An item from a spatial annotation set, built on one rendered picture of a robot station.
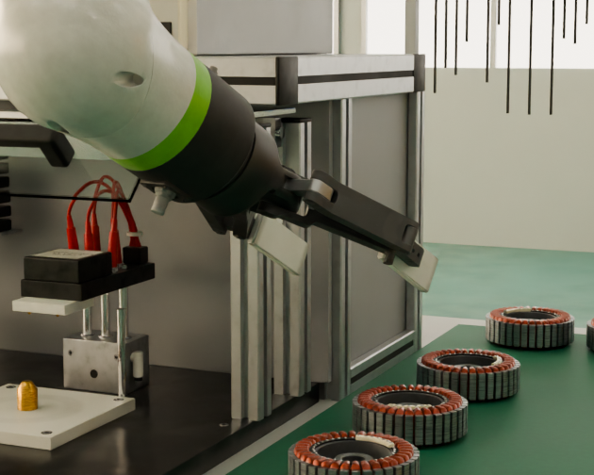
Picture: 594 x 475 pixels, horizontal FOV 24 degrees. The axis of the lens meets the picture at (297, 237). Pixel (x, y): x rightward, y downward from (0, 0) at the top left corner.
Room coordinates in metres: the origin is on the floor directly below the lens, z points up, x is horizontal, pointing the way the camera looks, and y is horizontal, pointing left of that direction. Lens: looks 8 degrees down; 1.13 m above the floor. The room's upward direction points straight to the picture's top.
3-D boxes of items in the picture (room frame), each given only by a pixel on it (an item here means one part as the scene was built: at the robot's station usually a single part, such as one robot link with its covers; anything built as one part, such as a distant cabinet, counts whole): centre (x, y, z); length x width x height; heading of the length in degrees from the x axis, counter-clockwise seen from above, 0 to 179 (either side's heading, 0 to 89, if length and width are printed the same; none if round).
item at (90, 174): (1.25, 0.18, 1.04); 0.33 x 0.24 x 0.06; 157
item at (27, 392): (1.28, 0.26, 0.80); 0.02 x 0.02 x 0.03
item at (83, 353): (1.41, 0.20, 0.80); 0.08 x 0.05 x 0.06; 67
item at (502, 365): (1.47, -0.19, 0.77); 0.11 x 0.11 x 0.04
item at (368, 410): (1.30, -0.11, 0.77); 0.11 x 0.11 x 0.04
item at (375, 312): (1.56, -0.09, 0.91); 0.28 x 0.03 x 0.32; 157
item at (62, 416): (1.28, 0.26, 0.78); 0.15 x 0.15 x 0.01; 67
